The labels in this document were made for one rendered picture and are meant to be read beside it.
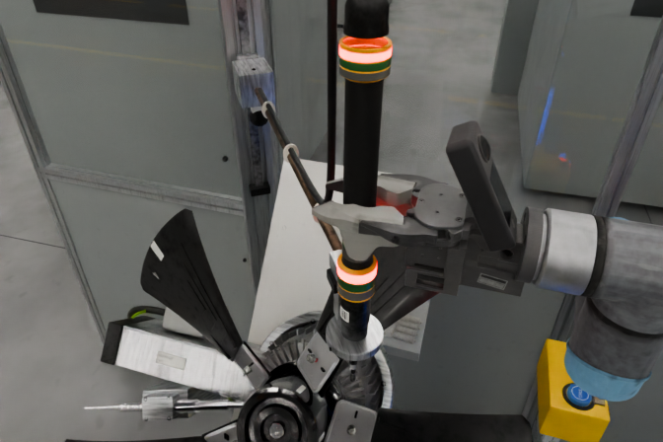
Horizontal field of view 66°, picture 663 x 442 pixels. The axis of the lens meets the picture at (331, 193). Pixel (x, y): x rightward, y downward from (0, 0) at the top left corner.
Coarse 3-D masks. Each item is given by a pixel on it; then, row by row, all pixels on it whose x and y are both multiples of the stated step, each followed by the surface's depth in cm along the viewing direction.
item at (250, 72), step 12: (240, 60) 107; (252, 60) 107; (264, 60) 107; (240, 72) 101; (252, 72) 101; (264, 72) 101; (240, 84) 100; (252, 84) 101; (264, 84) 102; (240, 96) 103; (252, 96) 102
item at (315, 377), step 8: (320, 336) 79; (312, 344) 79; (320, 344) 78; (304, 352) 80; (312, 352) 78; (320, 352) 77; (328, 352) 75; (304, 360) 79; (320, 360) 76; (328, 360) 74; (336, 360) 73; (304, 368) 78; (312, 368) 76; (320, 368) 75; (328, 368) 73; (304, 376) 76; (312, 376) 75; (320, 376) 74; (328, 376) 72; (312, 384) 74; (320, 384) 72
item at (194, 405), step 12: (84, 408) 92; (96, 408) 92; (108, 408) 91; (120, 408) 90; (132, 408) 90; (180, 408) 87; (192, 408) 87; (204, 408) 87; (216, 408) 86; (228, 408) 86
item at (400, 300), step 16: (384, 256) 76; (400, 256) 74; (384, 272) 75; (400, 272) 73; (384, 288) 73; (400, 288) 72; (416, 288) 70; (384, 304) 72; (400, 304) 70; (416, 304) 69; (320, 320) 81; (384, 320) 71
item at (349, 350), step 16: (336, 256) 60; (336, 272) 59; (336, 288) 59; (336, 304) 61; (336, 320) 63; (336, 336) 61; (368, 336) 61; (336, 352) 60; (352, 352) 59; (368, 352) 59
